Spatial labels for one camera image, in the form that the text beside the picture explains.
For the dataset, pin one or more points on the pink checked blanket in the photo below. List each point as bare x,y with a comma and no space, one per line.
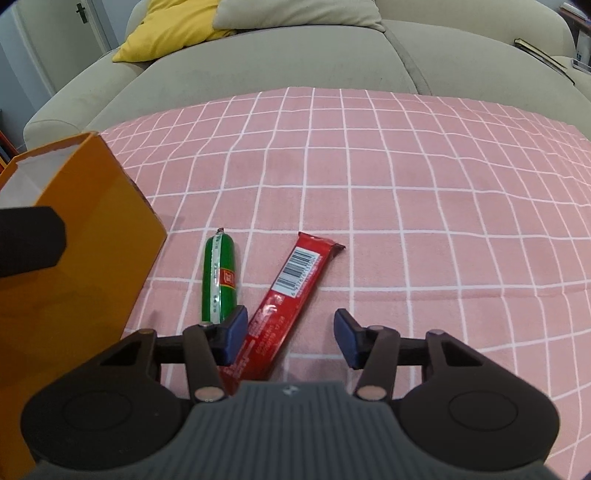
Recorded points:
415,207

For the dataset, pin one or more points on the orange paper bag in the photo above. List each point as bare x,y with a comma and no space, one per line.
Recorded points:
92,258

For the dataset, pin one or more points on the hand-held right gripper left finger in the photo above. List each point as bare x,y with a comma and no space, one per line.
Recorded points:
234,334

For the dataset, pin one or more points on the green sausage stick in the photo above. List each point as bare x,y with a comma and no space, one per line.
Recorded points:
221,277

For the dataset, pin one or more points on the colourful books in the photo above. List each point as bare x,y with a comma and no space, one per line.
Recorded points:
3,147

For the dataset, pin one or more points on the beige sofa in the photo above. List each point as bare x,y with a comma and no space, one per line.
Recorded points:
277,60

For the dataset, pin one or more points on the white door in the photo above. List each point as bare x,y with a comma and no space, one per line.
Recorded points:
60,37

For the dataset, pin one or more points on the yellow pillow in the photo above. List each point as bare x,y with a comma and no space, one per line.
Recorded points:
171,27

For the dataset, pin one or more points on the red snack bar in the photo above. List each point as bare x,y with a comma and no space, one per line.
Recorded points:
286,286

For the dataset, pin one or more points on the dark thin book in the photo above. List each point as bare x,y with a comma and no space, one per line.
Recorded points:
540,54

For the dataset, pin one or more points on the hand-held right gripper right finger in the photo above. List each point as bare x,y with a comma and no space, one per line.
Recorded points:
348,337

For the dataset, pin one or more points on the beige pillow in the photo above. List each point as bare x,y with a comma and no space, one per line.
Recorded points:
300,14

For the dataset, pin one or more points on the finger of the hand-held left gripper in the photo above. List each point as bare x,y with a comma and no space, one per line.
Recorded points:
27,242

